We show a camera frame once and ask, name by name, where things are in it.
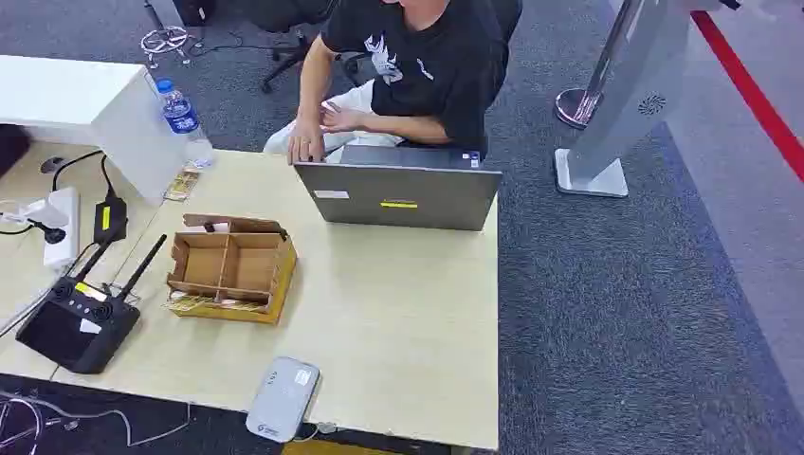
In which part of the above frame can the grey laptop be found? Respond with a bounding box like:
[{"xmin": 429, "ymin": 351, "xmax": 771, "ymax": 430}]
[{"xmin": 293, "ymin": 145, "xmax": 503, "ymax": 233}]

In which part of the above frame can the person's left hand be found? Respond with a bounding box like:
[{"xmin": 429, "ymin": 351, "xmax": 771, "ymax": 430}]
[{"xmin": 320, "ymin": 100, "xmax": 367, "ymax": 135}]

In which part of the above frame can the person's hand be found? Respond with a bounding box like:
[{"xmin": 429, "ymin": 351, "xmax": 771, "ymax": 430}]
[
  {"xmin": 320, "ymin": 100, "xmax": 367, "ymax": 135},
  {"xmin": 287, "ymin": 117, "xmax": 327, "ymax": 167}
]

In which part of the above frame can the person's right hand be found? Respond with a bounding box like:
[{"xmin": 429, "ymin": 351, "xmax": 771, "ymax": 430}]
[{"xmin": 287, "ymin": 117, "xmax": 327, "ymax": 167}]

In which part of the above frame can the person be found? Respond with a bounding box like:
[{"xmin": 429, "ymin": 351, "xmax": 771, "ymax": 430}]
[{"xmin": 264, "ymin": 0, "xmax": 523, "ymax": 166}]

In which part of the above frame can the wooden card box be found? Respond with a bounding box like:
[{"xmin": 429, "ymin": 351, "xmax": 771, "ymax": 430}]
[{"xmin": 164, "ymin": 213, "xmax": 299, "ymax": 326}]

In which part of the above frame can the black office chair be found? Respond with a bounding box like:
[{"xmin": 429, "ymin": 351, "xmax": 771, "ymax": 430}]
[{"xmin": 247, "ymin": 0, "xmax": 378, "ymax": 96}]

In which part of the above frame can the grey portable device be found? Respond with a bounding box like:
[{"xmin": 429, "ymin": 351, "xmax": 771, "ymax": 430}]
[{"xmin": 245, "ymin": 356, "xmax": 322, "ymax": 446}]

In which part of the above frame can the loose card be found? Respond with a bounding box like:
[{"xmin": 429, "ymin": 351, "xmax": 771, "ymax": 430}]
[{"xmin": 163, "ymin": 169, "xmax": 202, "ymax": 203}]

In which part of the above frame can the yellow object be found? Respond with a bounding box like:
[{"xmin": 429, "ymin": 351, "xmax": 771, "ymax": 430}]
[{"xmin": 281, "ymin": 438, "xmax": 407, "ymax": 455}]

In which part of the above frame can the clear water bottle blue label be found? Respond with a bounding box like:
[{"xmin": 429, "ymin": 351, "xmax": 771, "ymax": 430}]
[{"xmin": 154, "ymin": 78, "xmax": 216, "ymax": 172}]

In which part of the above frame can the grey display stand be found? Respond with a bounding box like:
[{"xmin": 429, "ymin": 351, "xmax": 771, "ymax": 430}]
[{"xmin": 554, "ymin": 0, "xmax": 723, "ymax": 200}]

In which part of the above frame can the black power adapter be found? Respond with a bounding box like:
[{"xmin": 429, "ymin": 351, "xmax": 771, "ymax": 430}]
[{"xmin": 92, "ymin": 194, "xmax": 129, "ymax": 246}]

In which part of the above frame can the white desk partition box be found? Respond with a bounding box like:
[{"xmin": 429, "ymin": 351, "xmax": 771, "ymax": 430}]
[{"xmin": 0, "ymin": 54, "xmax": 188, "ymax": 208}]

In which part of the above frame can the black router with antennas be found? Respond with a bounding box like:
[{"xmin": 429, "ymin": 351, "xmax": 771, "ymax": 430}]
[{"xmin": 14, "ymin": 233, "xmax": 169, "ymax": 376}]

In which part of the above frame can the white power strip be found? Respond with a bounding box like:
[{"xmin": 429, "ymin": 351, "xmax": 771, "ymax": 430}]
[{"xmin": 42, "ymin": 186, "xmax": 82, "ymax": 270}]

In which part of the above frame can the white plug adapter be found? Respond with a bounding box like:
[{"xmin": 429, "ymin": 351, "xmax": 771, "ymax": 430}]
[{"xmin": 0, "ymin": 198, "xmax": 70, "ymax": 231}]

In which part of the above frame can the red floor tape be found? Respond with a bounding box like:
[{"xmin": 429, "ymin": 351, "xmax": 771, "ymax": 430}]
[{"xmin": 689, "ymin": 9, "xmax": 804, "ymax": 185}]

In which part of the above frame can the dark chair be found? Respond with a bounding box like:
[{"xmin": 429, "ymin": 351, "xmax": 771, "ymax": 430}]
[{"xmin": 0, "ymin": 123, "xmax": 32, "ymax": 181}]

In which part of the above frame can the chrome stanchion post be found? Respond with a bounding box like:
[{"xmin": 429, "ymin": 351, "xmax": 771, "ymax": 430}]
[{"xmin": 554, "ymin": 0, "xmax": 643, "ymax": 131}]

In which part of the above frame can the chrome wire frame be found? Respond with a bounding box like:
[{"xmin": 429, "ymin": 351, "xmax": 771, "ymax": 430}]
[{"xmin": 138, "ymin": 25, "xmax": 194, "ymax": 69}]

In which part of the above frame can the black cable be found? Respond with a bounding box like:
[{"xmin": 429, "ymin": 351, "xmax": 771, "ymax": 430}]
[{"xmin": 50, "ymin": 148, "xmax": 119, "ymax": 201}]

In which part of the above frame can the white cable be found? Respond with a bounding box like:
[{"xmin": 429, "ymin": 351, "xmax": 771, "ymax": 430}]
[{"xmin": 0, "ymin": 388, "xmax": 193, "ymax": 449}]

